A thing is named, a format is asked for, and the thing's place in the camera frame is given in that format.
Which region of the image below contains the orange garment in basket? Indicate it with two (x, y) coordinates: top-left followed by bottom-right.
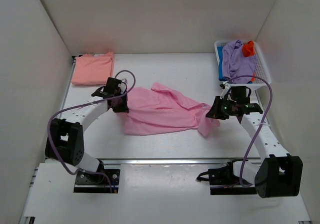
(242, 41), (255, 57)

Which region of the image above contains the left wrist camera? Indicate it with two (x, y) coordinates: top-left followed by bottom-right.
(119, 78), (128, 94)

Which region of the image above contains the pink t-shirt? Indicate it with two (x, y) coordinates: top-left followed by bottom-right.
(124, 82), (220, 137)

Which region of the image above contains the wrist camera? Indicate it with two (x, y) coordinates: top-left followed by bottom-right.
(119, 78), (128, 94)
(220, 81), (231, 99)

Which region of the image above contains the folded salmon t-shirt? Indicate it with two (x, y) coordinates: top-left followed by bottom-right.
(71, 51), (115, 86)

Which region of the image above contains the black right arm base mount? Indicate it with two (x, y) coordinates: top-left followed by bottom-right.
(195, 160), (257, 195)

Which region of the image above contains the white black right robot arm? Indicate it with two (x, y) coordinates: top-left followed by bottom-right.
(206, 84), (303, 198)

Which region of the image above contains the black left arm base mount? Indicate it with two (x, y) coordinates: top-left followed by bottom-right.
(73, 164), (121, 194)

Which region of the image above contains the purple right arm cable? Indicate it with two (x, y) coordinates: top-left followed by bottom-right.
(219, 75), (273, 186)

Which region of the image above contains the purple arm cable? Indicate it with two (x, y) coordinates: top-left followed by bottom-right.
(47, 70), (137, 175)
(219, 75), (273, 186)

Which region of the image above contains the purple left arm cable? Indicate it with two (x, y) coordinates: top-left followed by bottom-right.
(47, 70), (137, 175)

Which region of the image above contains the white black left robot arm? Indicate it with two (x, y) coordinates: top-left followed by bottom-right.
(45, 77), (129, 183)

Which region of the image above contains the aluminium table edge rail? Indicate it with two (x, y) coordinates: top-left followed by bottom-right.
(102, 158), (239, 165)

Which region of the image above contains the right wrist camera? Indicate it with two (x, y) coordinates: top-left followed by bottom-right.
(220, 81), (231, 99)

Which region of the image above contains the lavender t-shirt in basket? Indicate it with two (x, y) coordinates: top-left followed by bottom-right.
(222, 39), (257, 84)

